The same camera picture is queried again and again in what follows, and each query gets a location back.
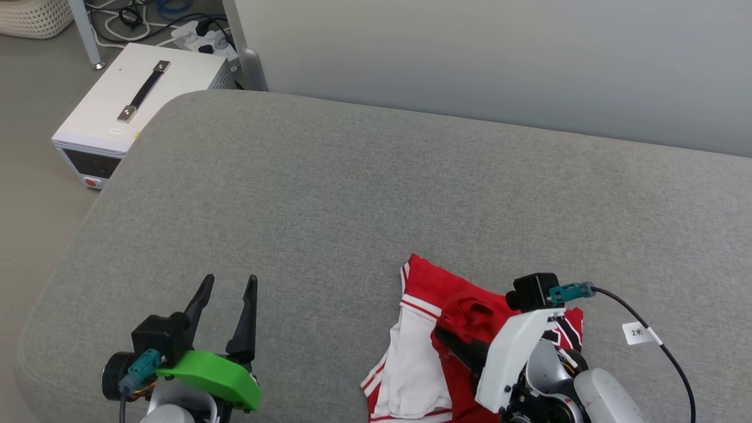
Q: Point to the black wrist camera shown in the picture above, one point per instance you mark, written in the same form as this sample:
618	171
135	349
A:
158	335
531	291

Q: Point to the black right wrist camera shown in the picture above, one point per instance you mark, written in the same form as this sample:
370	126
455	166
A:
531	291

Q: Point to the grey table leg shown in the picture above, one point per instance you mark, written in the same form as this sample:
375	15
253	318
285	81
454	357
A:
88	35

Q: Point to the cream perforated basket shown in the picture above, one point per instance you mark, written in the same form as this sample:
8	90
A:
35	17

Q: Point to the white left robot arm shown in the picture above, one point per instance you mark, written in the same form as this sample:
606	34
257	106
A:
176	405

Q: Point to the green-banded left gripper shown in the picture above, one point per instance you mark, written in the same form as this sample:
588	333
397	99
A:
217	376

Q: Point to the red and white jersey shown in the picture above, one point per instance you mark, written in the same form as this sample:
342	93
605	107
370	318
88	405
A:
411	364

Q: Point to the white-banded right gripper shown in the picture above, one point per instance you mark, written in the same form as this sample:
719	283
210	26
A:
511	358

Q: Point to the light grey partition panel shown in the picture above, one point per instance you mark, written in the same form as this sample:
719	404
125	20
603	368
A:
470	59

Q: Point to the white power supply box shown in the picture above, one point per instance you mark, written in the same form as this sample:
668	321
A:
176	82

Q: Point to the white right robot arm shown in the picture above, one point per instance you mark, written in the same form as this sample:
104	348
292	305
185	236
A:
608	399

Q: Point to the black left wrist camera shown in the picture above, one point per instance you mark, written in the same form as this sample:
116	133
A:
158	335

